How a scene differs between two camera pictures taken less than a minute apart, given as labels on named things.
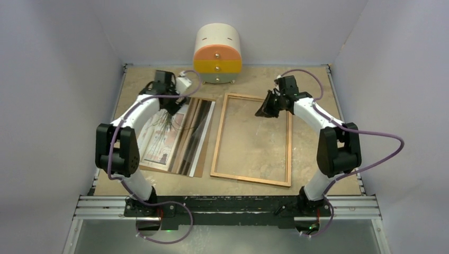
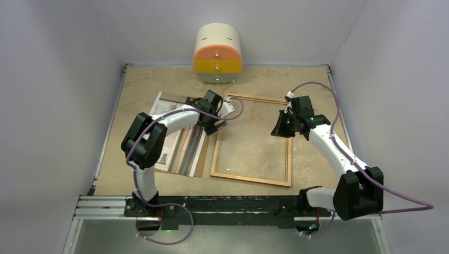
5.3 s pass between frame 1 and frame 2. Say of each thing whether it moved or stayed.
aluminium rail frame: stayed
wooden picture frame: stayed
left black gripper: moved
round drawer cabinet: stayed
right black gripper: moved
